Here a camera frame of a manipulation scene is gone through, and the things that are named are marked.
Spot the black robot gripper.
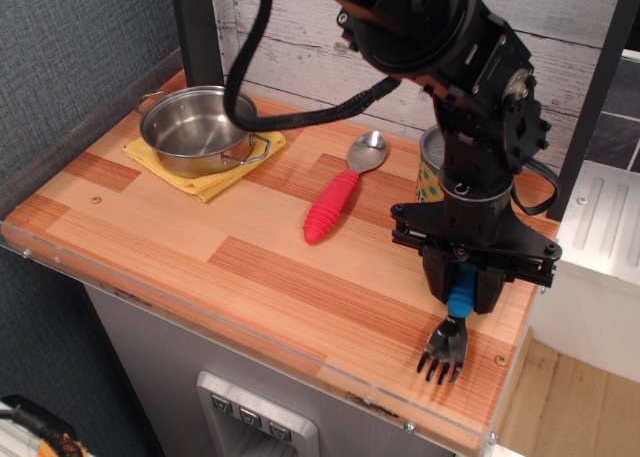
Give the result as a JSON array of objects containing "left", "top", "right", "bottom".
[{"left": 391, "top": 177, "right": 562, "bottom": 315}]

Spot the blue handled metal fork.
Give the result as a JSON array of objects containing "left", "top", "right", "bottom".
[{"left": 417, "top": 264, "right": 477, "bottom": 385}]

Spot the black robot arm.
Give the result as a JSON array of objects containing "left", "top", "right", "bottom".
[{"left": 336, "top": 0, "right": 561, "bottom": 317}]

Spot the patterned can with grey lid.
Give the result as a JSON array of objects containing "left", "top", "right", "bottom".
[{"left": 416, "top": 126, "right": 445, "bottom": 203}]

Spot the yellow folded cloth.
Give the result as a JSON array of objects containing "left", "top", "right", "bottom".
[{"left": 123, "top": 132, "right": 286, "bottom": 203}]

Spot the grey cabinet with button panel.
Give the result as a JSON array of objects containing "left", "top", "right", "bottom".
[{"left": 86, "top": 286, "right": 453, "bottom": 456}]

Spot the stainless steel pot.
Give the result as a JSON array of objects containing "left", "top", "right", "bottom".
[{"left": 135, "top": 86, "right": 274, "bottom": 178}]

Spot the red handled metal spoon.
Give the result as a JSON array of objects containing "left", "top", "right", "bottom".
[{"left": 303, "top": 131, "right": 387, "bottom": 244}]

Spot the black braided cable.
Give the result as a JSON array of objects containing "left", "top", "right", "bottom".
[{"left": 222, "top": 0, "right": 404, "bottom": 133}]

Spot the dark vertical post right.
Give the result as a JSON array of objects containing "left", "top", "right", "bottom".
[{"left": 546, "top": 0, "right": 639, "bottom": 222}]

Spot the dark vertical post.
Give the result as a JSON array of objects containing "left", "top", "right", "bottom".
[
  {"left": 546, "top": 0, "right": 639, "bottom": 222},
  {"left": 172, "top": 0, "right": 224, "bottom": 87}
]

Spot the dark vertical post left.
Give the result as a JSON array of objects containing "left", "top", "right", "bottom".
[{"left": 172, "top": 0, "right": 224, "bottom": 87}]

